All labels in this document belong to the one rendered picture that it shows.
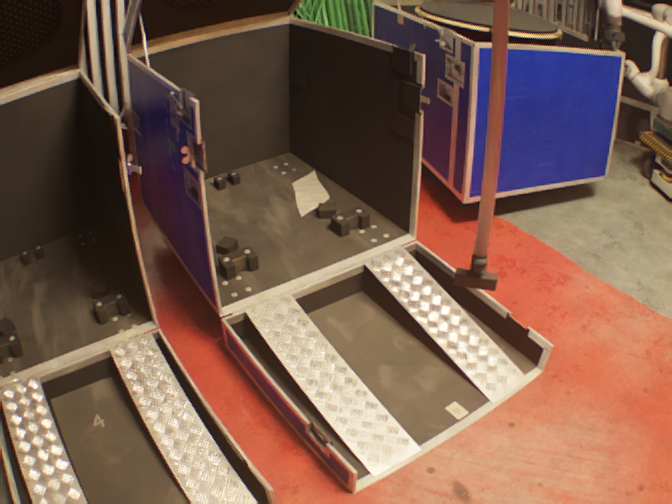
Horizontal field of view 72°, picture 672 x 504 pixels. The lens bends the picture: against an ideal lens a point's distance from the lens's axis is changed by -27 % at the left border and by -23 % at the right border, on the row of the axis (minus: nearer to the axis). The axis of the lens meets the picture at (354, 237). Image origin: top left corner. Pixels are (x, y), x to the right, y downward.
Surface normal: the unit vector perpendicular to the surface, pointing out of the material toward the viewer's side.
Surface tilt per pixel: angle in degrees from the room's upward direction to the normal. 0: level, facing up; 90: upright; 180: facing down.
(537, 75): 90
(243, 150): 90
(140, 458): 1
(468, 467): 0
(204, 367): 0
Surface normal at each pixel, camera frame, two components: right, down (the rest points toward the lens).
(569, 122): 0.34, 0.51
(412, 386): 0.03, -0.83
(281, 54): 0.58, 0.45
